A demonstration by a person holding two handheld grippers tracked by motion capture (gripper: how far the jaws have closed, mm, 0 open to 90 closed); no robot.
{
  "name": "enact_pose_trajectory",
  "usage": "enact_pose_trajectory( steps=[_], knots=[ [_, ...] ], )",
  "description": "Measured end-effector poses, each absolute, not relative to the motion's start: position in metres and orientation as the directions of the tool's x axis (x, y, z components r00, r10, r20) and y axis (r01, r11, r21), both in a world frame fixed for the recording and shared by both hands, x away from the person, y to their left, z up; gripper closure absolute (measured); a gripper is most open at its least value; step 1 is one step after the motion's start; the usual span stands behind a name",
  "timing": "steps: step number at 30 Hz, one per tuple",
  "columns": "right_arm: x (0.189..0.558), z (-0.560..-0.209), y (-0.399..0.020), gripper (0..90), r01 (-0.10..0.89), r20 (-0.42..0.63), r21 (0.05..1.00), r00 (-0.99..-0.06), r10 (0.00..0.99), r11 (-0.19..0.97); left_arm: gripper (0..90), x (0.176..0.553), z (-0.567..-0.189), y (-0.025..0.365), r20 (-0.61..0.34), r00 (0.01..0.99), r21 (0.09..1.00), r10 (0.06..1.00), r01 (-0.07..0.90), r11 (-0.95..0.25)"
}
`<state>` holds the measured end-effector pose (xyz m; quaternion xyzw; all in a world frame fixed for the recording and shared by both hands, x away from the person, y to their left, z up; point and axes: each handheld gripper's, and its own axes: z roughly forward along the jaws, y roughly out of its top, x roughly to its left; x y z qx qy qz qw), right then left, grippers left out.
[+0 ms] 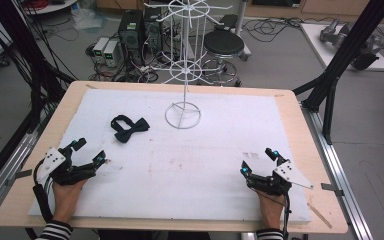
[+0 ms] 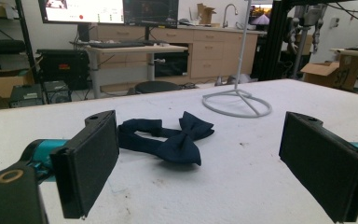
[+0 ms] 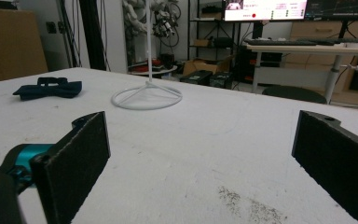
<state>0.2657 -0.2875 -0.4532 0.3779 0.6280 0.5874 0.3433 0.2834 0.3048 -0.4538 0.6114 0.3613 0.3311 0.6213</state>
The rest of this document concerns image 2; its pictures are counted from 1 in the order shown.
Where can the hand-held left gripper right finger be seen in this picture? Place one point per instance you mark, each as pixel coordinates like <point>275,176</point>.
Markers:
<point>320,165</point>

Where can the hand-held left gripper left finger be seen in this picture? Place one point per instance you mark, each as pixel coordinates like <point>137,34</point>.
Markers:
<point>87,161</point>

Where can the navy blue bow tie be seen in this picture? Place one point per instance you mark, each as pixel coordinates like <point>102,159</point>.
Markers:
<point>171,140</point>

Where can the small black computer box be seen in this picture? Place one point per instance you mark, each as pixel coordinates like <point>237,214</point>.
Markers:
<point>57,92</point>
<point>26,95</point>

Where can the open cardboard box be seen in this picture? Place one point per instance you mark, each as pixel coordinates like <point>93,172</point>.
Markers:
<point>334,73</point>

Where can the black equipment case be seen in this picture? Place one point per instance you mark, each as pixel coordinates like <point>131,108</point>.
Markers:
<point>63,67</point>

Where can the round black stool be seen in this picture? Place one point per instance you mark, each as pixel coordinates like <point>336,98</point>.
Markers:
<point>157,86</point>

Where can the white metal stand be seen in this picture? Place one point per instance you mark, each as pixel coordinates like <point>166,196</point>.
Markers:
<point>240,93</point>

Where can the brown cardboard box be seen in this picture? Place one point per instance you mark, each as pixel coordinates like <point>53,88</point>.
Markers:
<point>3,85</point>

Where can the light wooden desk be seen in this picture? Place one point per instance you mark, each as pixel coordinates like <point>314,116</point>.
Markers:
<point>130,54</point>

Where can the black keyboard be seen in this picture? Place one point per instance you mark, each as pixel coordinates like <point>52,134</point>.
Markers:
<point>116,44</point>

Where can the black metal shelf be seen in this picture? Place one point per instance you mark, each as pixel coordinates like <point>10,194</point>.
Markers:
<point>4,40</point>

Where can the computer monitor with bright screen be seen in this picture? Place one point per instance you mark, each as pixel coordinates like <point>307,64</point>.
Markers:
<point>84,11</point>

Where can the wooden cabinet with drawers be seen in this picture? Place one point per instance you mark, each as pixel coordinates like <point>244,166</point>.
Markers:
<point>211,53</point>

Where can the small monitor with colourful picture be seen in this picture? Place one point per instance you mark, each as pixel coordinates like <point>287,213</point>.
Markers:
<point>261,14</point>

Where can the computer monitor with dark screen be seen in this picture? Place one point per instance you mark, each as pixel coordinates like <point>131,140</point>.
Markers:
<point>151,12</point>

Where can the metal faucet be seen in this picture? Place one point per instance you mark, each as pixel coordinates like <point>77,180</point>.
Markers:
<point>229,14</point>

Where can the small cardboard box on counter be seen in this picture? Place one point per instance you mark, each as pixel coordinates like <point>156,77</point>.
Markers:
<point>205,13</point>

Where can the black aluminium frame post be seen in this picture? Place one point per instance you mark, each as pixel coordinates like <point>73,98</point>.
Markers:
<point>275,40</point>

